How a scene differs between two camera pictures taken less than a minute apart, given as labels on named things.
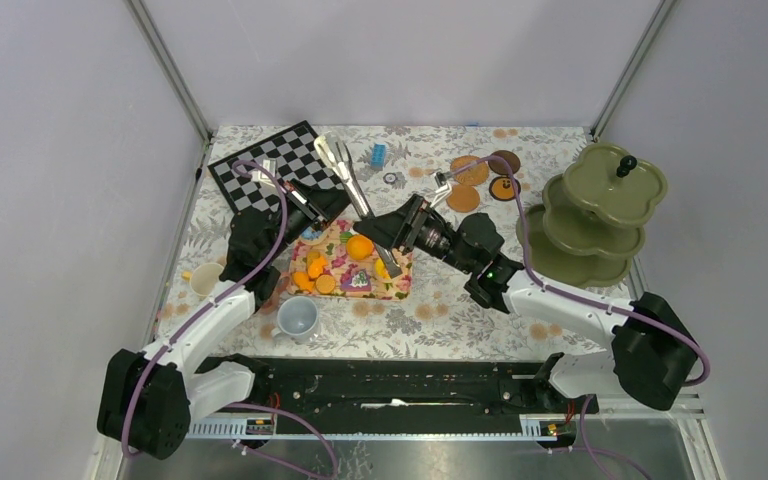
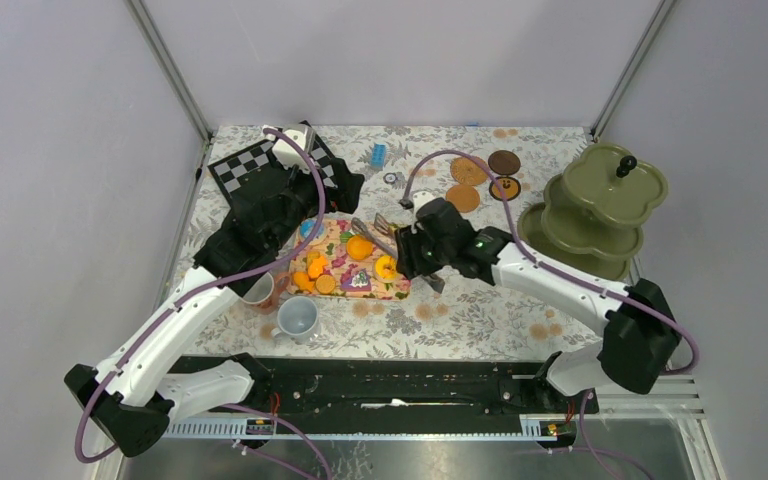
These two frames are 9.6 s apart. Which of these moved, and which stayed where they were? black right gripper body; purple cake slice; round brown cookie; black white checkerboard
Moved: black right gripper body
Stayed: black white checkerboard; round brown cookie; purple cake slice
